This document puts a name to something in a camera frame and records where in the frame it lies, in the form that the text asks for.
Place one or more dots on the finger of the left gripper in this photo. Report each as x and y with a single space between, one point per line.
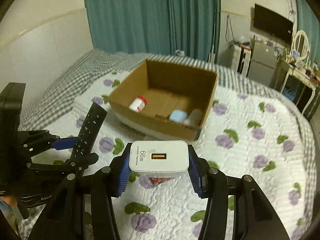
73 165
64 143

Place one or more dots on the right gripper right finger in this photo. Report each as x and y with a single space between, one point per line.
211 184

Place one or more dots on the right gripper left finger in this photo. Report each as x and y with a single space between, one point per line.
109 182

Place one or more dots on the black remote control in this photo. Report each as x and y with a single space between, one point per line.
89 130

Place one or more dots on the white 66W charger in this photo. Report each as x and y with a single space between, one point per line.
159 158

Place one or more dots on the white handheld device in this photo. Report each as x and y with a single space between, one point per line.
194 118

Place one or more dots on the light blue case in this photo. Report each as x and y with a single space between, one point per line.
178 116

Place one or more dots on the red capped white bottle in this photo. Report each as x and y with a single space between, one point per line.
138 104

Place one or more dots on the red patterned wallet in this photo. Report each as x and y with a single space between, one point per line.
157 181

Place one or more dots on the grey checked bedsheet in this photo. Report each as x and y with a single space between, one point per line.
57 99

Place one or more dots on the floral white quilt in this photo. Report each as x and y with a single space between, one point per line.
244 134

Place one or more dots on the brown cardboard box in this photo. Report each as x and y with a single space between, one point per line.
166 87

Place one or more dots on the white drawer cabinet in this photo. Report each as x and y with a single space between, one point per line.
240 59

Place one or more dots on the silver mini fridge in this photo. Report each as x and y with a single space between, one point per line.
263 64

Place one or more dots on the white dressing table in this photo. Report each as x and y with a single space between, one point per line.
298 86

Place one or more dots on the white oval mirror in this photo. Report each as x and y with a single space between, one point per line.
301 45

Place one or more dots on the teal curtain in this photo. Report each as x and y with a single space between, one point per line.
166 27
308 22

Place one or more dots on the teal right curtain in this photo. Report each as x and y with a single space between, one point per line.
308 22

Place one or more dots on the black wall television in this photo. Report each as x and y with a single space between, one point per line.
272 23

